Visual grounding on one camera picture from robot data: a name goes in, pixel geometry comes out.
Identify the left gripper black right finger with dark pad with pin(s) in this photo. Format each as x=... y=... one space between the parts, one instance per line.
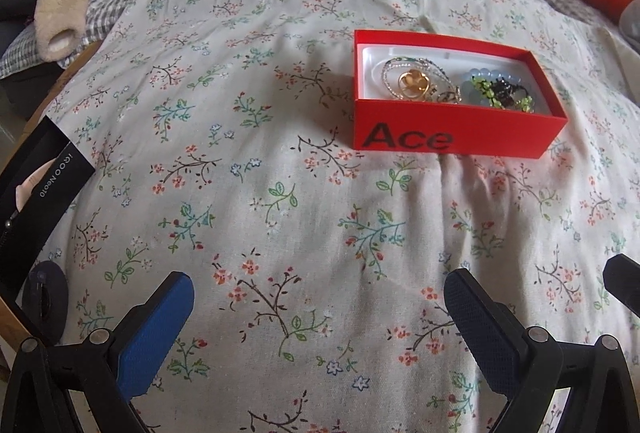
x=523 y=365

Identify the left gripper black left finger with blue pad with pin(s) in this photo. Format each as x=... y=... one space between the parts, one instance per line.
x=112 y=367

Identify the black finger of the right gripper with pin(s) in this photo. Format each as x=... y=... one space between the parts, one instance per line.
x=621 y=278

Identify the black iQOO phone box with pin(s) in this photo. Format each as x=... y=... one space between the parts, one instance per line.
x=39 y=183

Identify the floral white bed quilt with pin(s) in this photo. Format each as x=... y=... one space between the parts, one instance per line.
x=220 y=134

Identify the red Ace cardboard box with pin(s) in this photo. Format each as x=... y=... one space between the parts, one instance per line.
x=429 y=93

